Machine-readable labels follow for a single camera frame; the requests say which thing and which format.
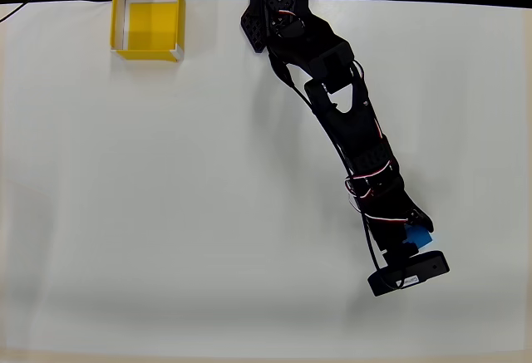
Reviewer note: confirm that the blue block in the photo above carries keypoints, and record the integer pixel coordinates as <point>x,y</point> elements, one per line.
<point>420,238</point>

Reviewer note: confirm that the yellow open box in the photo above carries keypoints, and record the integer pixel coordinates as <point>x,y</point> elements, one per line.
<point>154,22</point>

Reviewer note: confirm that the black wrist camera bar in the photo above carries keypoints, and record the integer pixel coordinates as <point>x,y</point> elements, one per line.
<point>428,267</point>

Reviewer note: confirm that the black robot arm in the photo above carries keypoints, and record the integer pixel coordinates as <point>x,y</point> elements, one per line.
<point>353,130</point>

